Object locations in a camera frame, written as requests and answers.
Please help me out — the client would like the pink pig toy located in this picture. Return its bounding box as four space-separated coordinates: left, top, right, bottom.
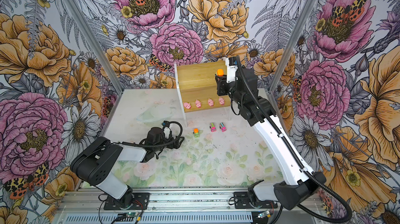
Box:
207 98 214 107
183 102 192 109
219 97 225 105
195 100 202 108

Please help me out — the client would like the green orange mixer truck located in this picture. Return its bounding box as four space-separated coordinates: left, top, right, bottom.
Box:
193 128 200 138
216 69 224 77

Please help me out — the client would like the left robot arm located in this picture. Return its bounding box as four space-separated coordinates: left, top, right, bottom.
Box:
70 121 184 209

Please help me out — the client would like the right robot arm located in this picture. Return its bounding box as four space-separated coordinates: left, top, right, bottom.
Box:
215 66 326 210

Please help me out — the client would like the two-tier bamboo white shelf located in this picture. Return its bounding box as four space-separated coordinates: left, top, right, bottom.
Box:
174 60 233 126

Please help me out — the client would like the pink teal toy truck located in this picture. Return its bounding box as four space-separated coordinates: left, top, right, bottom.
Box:
219 123 227 132

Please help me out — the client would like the pink green toy truck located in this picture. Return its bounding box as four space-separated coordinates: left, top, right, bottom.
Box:
209 123 217 132

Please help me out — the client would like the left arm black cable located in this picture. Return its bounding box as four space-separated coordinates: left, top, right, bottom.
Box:
118 120 184 150

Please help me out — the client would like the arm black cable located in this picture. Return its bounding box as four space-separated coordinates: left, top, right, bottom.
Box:
235 56 353 224
118 120 184 150

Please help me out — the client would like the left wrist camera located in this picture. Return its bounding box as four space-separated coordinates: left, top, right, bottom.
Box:
162 121 170 128

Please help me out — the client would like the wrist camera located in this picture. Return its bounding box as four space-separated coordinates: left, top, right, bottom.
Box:
162 121 170 128
225 57 238 83

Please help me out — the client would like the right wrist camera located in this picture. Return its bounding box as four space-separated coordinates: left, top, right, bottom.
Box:
225 57 238 83

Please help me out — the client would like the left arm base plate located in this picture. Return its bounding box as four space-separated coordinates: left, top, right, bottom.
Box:
104 193 150 210

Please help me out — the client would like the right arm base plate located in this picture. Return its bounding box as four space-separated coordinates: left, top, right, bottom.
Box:
230 192 278 209

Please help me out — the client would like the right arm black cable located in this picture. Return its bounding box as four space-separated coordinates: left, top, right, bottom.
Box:
235 56 353 224

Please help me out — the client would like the aluminium front rail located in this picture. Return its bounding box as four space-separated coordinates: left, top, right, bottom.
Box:
59 188 324 214

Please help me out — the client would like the right aluminium corner post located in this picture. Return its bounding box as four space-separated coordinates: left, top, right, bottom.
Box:
268 0 318 95

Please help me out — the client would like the aluminium corner post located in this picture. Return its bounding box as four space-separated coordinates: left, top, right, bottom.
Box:
63 0 124 96
268 0 318 95

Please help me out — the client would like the left aluminium corner post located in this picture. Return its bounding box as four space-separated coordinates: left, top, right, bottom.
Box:
63 0 124 96

